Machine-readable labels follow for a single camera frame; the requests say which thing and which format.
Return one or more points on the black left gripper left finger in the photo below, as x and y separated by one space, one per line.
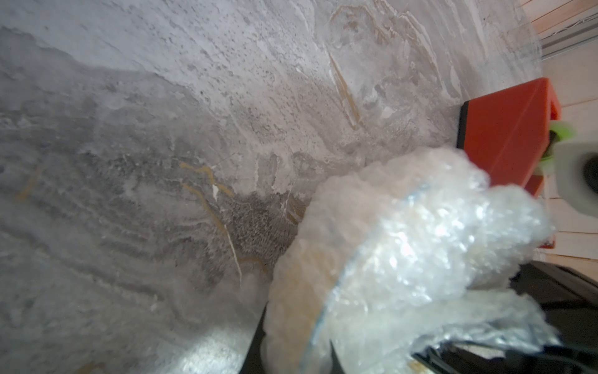
253 363

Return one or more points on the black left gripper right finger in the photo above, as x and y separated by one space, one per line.
336 365

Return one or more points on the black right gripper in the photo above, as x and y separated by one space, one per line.
557 335

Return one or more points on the clear bubble wrap sheet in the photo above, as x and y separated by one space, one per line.
397 257

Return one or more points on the red tape dispenser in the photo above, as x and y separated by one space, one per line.
507 132

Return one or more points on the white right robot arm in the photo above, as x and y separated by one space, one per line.
577 177

